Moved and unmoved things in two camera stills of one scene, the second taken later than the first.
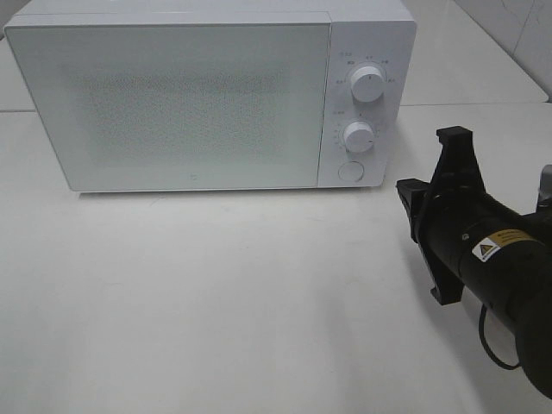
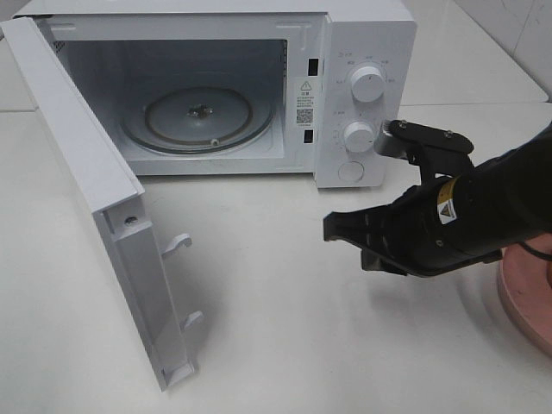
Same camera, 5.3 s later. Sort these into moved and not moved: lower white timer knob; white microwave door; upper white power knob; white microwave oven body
Moved: white microwave door
Not moved: white microwave oven body; lower white timer knob; upper white power knob
